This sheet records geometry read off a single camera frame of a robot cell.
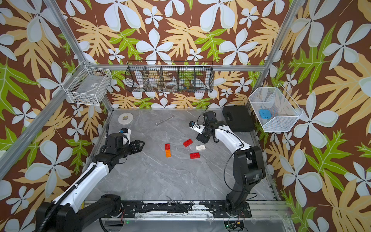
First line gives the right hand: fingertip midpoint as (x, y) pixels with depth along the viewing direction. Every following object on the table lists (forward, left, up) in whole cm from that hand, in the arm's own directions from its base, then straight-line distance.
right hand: (201, 132), depth 93 cm
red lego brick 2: (-1, +9, -11) cm, 14 cm away
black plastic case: (+18, -31, -7) cm, 36 cm away
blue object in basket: (+3, -36, +15) cm, 39 cm away
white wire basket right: (+5, -43, +15) cm, 46 cm away
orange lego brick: (-10, +22, -9) cm, 26 cm away
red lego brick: (-4, +23, -10) cm, 25 cm away
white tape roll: (+22, +59, -10) cm, 63 cm away
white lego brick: (-6, 0, -9) cm, 11 cm away
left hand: (-9, +37, +4) cm, 38 cm away
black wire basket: (+33, +21, +21) cm, 44 cm away
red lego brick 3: (-12, +4, -10) cm, 16 cm away
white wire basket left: (+19, +69, +24) cm, 76 cm away
